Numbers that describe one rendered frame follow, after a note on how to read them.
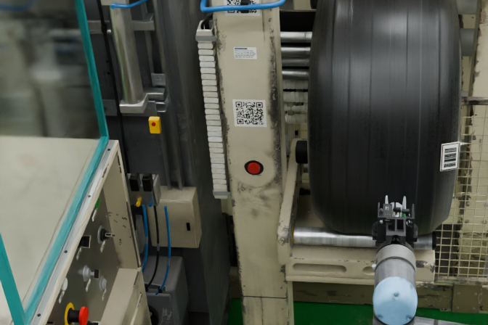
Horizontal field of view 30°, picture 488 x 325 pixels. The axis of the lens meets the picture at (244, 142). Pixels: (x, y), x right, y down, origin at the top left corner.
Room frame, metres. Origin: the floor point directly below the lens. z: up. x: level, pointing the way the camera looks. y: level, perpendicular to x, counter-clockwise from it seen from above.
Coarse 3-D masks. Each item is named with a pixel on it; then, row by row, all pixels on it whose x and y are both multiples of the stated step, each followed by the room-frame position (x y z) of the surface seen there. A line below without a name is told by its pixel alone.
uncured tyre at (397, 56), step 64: (320, 0) 1.80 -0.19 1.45; (384, 0) 1.71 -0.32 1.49; (448, 0) 1.73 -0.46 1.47; (320, 64) 1.61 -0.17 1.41; (384, 64) 1.57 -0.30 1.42; (448, 64) 1.56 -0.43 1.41; (320, 128) 1.52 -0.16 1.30; (384, 128) 1.49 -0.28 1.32; (448, 128) 1.48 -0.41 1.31; (320, 192) 1.51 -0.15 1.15; (384, 192) 1.46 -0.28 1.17; (448, 192) 1.47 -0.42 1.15
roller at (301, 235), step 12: (300, 228) 1.65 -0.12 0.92; (312, 228) 1.65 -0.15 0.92; (324, 228) 1.64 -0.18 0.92; (300, 240) 1.63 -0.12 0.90; (312, 240) 1.62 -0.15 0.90; (324, 240) 1.62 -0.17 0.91; (336, 240) 1.61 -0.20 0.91; (348, 240) 1.61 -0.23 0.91; (360, 240) 1.60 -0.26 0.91; (372, 240) 1.60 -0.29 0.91; (420, 240) 1.58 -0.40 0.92; (432, 240) 1.58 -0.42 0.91
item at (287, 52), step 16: (288, 16) 2.24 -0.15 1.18; (304, 16) 2.23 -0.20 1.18; (288, 32) 2.13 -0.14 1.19; (304, 32) 2.12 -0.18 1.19; (288, 48) 2.11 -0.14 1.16; (304, 48) 2.10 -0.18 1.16; (288, 64) 2.11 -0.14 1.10; (304, 64) 2.11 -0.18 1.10; (288, 80) 2.13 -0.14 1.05; (304, 80) 2.12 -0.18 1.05; (288, 96) 2.11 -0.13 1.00; (304, 96) 2.10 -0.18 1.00
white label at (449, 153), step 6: (444, 144) 1.46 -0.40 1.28; (450, 144) 1.46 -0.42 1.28; (456, 144) 1.47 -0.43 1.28; (444, 150) 1.46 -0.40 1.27; (450, 150) 1.46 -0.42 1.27; (456, 150) 1.46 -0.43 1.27; (444, 156) 1.46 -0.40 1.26; (450, 156) 1.46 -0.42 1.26; (456, 156) 1.46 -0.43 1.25; (444, 162) 1.45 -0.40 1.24; (450, 162) 1.45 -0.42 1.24; (456, 162) 1.46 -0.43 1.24; (444, 168) 1.45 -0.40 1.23; (450, 168) 1.45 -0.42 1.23; (456, 168) 1.45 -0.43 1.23
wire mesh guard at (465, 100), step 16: (464, 96) 2.04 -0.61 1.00; (480, 96) 2.04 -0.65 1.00; (288, 112) 2.12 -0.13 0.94; (288, 128) 2.12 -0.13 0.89; (464, 160) 2.03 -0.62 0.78; (480, 160) 2.02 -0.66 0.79; (464, 176) 2.03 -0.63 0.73; (464, 192) 2.03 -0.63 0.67; (464, 208) 2.03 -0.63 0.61; (480, 224) 2.02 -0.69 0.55; (480, 256) 2.02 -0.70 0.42; (448, 272) 2.03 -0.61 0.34
